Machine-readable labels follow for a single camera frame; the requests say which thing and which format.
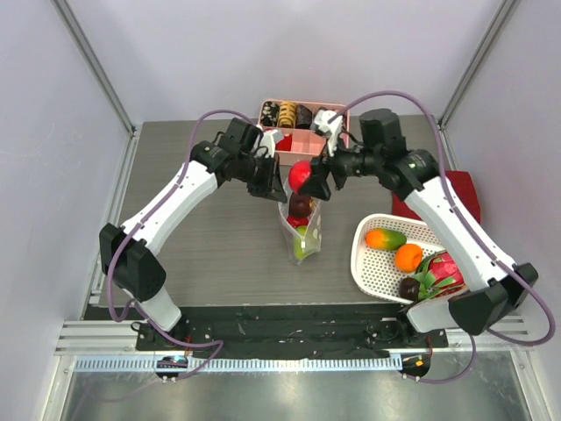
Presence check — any dark brown sock roll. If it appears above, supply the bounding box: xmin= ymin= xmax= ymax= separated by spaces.
xmin=295 ymin=103 xmax=313 ymax=130

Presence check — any yellow black patterned roll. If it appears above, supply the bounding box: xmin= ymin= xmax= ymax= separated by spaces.
xmin=277 ymin=101 xmax=297 ymax=128

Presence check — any red apple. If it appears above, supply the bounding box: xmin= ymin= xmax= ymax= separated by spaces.
xmin=288 ymin=161 xmax=312 ymax=193

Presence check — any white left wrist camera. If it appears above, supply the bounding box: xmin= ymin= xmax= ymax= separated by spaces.
xmin=255 ymin=129 xmax=284 ymax=157

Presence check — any green pear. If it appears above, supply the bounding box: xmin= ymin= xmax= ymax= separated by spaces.
xmin=293 ymin=226 xmax=321 ymax=260

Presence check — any dark purple plum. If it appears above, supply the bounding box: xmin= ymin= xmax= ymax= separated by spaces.
xmin=288 ymin=192 xmax=314 ymax=218

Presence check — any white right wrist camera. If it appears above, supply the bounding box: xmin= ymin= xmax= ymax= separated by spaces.
xmin=310 ymin=109 xmax=343 ymax=157

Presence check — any black floral sock roll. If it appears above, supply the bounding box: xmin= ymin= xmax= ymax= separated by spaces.
xmin=259 ymin=101 xmax=280 ymax=127

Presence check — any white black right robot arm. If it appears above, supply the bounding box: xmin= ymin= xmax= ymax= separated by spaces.
xmin=298 ymin=109 xmax=538 ymax=346

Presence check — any white slotted cable duct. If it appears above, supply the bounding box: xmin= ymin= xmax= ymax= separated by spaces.
xmin=74 ymin=354 xmax=402 ymax=373

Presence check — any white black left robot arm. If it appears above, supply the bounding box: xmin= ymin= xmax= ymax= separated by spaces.
xmin=99 ymin=118 xmax=288 ymax=350

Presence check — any orange green mango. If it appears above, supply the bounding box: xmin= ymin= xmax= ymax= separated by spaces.
xmin=365 ymin=228 xmax=407 ymax=251

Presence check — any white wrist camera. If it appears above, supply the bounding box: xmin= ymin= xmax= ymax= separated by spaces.
xmin=310 ymin=109 xmax=343 ymax=157
xmin=255 ymin=129 xmax=284 ymax=157

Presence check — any folded red cloth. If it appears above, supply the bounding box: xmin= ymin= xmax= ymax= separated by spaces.
xmin=391 ymin=170 xmax=481 ymax=224

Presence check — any clear polka dot zip bag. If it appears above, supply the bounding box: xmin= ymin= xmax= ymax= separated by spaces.
xmin=277 ymin=198 xmax=322 ymax=264

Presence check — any orange tangerine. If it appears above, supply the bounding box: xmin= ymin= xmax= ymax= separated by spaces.
xmin=394 ymin=243 xmax=423 ymax=273

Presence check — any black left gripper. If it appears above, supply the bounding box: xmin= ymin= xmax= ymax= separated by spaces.
xmin=237 ymin=153 xmax=288 ymax=203

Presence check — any pink dragon fruit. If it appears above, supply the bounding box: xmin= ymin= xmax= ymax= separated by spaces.
xmin=413 ymin=251 xmax=465 ymax=301

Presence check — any pink divided organizer box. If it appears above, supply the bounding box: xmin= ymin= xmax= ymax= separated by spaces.
xmin=259 ymin=99 xmax=344 ymax=166

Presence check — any white perforated fruit basket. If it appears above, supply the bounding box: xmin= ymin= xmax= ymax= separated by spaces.
xmin=351 ymin=214 xmax=444 ymax=304

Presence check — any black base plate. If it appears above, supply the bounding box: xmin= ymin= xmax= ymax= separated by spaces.
xmin=135 ymin=302 xmax=448 ymax=360

